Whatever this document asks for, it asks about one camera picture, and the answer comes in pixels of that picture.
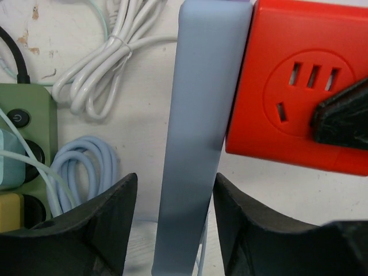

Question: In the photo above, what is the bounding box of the red cube socket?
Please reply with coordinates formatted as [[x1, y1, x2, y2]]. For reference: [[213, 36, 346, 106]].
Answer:
[[225, 1, 367, 176]]

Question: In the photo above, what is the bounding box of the teal charger plug upper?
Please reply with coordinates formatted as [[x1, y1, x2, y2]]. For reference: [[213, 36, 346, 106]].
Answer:
[[1, 129, 25, 190]]

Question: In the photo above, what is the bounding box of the blue power strip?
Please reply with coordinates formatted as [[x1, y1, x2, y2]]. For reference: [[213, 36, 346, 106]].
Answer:
[[152, 1, 253, 275]]

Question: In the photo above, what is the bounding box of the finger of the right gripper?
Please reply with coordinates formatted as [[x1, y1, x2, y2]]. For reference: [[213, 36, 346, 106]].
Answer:
[[310, 78, 367, 150]]

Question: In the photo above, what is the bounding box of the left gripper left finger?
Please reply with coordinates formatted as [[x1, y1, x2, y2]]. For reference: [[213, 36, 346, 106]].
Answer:
[[1, 173, 137, 275]]

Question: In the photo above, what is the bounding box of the light blue bundled cable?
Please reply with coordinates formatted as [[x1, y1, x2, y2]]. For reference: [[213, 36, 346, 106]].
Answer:
[[45, 135, 120, 218]]

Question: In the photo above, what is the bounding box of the thin mint cable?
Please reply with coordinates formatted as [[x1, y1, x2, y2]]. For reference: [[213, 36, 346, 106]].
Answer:
[[0, 0, 121, 210]]

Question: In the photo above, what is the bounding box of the yellow charger plug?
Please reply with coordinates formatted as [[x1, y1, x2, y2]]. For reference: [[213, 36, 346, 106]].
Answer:
[[1, 193, 21, 233]]

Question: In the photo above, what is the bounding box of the white bundled cable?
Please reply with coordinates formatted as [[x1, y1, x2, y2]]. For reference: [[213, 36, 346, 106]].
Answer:
[[51, 0, 178, 121]]

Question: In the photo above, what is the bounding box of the black power cable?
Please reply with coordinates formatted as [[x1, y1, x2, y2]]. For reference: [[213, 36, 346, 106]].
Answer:
[[0, 26, 32, 85]]

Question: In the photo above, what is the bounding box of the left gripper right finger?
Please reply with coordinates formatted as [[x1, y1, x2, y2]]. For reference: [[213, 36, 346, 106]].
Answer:
[[213, 173, 367, 275]]

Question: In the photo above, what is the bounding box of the green power strip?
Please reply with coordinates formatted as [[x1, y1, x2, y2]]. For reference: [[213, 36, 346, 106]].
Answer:
[[1, 83, 58, 228]]

